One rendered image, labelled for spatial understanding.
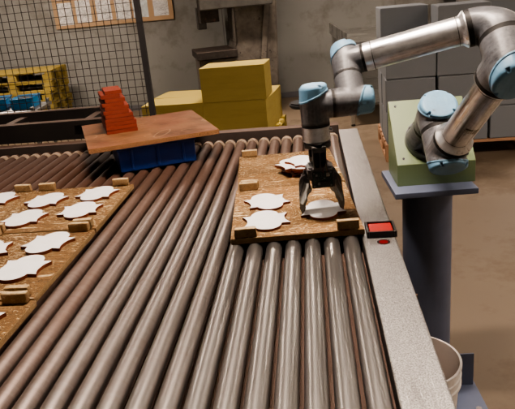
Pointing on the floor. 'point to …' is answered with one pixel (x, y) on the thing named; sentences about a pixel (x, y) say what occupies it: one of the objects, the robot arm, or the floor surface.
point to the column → (434, 263)
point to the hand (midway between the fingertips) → (322, 208)
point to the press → (241, 33)
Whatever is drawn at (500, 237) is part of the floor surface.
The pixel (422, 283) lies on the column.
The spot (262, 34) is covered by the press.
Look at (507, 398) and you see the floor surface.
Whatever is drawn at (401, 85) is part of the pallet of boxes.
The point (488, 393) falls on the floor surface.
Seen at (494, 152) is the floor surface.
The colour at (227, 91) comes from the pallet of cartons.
